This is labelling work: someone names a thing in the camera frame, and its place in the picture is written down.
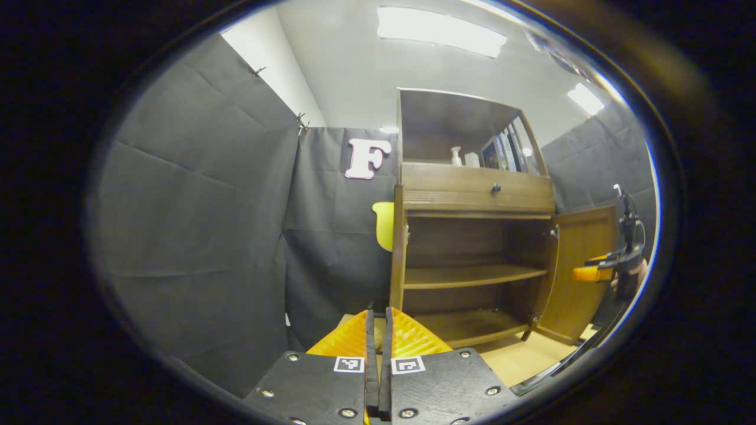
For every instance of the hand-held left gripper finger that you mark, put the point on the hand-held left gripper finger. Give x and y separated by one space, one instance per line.
371 378
385 378

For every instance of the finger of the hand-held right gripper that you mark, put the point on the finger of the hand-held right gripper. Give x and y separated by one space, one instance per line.
590 273

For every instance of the wooden cabinet door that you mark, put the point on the wooden cabinet door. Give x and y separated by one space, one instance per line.
397 254
582 295

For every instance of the wooden double-door shoe cabinet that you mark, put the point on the wooden double-door shoe cabinet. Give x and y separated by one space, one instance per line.
449 118

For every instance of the wooden cabinet bottom board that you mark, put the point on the wooden cabinet bottom board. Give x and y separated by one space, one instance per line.
472 324

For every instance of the wooden cabinet shelf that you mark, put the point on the wooden cabinet shelf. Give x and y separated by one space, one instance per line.
472 275

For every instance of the wooden cabinet drawer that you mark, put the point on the wooden cabinet drawer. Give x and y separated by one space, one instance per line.
455 186

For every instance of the small white box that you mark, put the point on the small white box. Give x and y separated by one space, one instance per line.
472 160

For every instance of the small ceiling light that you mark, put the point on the small ceiling light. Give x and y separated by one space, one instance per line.
586 99

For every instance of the small white bottle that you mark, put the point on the small white bottle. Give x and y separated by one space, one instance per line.
456 157

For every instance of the large rectangular ceiling light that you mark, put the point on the large rectangular ceiling light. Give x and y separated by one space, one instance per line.
443 30

